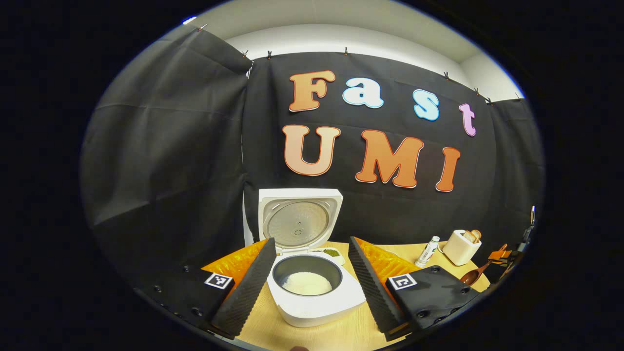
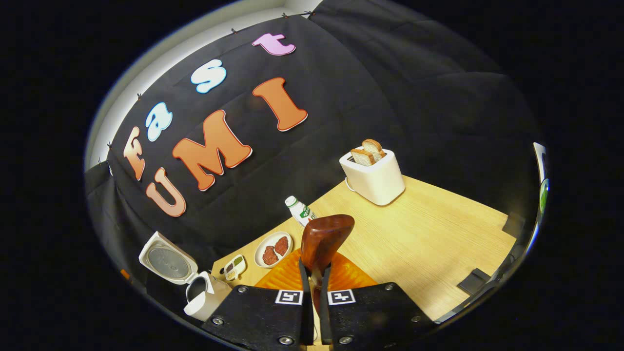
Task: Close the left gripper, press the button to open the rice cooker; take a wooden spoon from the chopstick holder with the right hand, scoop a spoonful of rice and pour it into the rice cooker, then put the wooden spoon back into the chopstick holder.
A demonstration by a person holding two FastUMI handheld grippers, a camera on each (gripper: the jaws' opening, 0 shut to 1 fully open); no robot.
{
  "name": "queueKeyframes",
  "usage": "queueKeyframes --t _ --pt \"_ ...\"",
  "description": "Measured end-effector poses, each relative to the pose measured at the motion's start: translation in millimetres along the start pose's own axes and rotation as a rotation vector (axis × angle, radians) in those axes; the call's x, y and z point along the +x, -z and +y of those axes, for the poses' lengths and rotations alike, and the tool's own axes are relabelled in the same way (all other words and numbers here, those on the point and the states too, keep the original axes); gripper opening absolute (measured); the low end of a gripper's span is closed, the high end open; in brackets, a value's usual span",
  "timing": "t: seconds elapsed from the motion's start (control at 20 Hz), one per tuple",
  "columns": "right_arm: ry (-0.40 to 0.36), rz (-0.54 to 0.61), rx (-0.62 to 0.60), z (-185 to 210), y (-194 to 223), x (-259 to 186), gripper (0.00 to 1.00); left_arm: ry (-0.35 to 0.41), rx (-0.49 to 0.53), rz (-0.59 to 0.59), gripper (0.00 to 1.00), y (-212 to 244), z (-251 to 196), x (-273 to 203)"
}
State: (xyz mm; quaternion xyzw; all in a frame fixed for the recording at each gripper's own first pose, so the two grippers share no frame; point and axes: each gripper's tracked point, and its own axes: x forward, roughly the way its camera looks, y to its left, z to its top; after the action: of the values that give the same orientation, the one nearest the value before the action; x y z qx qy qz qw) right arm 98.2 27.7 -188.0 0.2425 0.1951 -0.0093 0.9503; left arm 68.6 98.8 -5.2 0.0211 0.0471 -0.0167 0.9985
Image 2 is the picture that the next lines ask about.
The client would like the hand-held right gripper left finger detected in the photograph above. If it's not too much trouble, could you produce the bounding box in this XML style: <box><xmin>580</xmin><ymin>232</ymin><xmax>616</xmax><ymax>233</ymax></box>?
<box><xmin>202</xmin><ymin>251</ymin><xmax>315</xmax><ymax>348</ymax></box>

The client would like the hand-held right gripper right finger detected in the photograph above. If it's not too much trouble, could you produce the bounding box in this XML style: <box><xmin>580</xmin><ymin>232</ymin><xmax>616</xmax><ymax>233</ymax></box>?
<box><xmin>319</xmin><ymin>253</ymin><xmax>437</xmax><ymax>351</ymax></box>

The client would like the white rice cooker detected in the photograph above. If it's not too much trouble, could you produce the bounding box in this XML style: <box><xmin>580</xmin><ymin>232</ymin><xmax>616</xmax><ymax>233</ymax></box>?
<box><xmin>138</xmin><ymin>231</ymin><xmax>234</xmax><ymax>322</ymax></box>

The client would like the brown wooden spoon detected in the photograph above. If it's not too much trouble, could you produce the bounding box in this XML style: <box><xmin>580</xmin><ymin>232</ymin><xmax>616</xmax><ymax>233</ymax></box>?
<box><xmin>301</xmin><ymin>214</ymin><xmax>355</xmax><ymax>312</ymax></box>

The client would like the white round plate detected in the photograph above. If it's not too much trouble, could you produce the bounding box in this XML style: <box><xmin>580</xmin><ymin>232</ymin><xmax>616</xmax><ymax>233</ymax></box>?
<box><xmin>254</xmin><ymin>231</ymin><xmax>294</xmax><ymax>269</ymax></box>

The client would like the white divided seasoning dish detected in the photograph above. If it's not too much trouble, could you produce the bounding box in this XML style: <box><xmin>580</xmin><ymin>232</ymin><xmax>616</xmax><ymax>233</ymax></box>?
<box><xmin>224</xmin><ymin>254</ymin><xmax>247</xmax><ymax>281</ymax></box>

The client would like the white bottle green label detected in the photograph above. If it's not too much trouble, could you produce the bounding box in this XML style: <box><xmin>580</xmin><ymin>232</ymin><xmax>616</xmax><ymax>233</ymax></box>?
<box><xmin>285</xmin><ymin>195</ymin><xmax>317</xmax><ymax>228</ymax></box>

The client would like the cream toaster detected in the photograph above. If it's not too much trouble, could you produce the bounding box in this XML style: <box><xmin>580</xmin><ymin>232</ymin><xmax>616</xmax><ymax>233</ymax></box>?
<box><xmin>339</xmin><ymin>146</ymin><xmax>406</xmax><ymax>206</ymax></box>

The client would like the dark flat pad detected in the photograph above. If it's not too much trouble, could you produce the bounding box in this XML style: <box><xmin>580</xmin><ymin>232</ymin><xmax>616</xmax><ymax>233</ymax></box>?
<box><xmin>502</xmin><ymin>212</ymin><xmax>525</xmax><ymax>239</ymax></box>
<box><xmin>457</xmin><ymin>268</ymin><xmax>490</xmax><ymax>295</ymax></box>

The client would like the black backdrop cloth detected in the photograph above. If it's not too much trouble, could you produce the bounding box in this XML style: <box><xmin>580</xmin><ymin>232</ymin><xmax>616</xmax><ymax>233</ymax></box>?
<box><xmin>85</xmin><ymin>0</ymin><xmax>544</xmax><ymax>293</ymax></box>

